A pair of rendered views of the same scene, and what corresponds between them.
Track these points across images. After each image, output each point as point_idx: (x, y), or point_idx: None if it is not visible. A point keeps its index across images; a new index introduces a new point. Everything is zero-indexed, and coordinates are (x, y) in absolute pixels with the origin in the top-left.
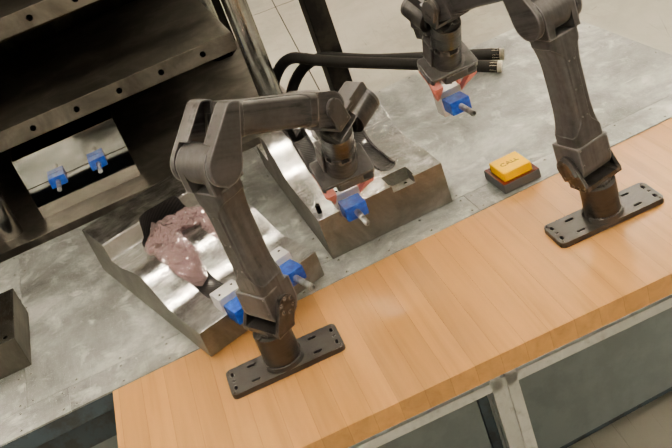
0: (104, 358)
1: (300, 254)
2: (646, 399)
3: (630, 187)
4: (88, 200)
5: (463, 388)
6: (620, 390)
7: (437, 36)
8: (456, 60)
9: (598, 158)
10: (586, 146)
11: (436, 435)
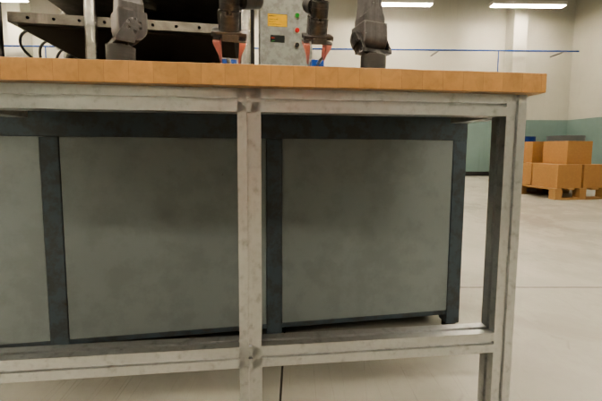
0: None
1: None
2: (382, 314)
3: None
4: None
5: (210, 80)
6: (365, 295)
7: (313, 4)
8: (321, 29)
9: (377, 36)
10: (371, 21)
11: (231, 260)
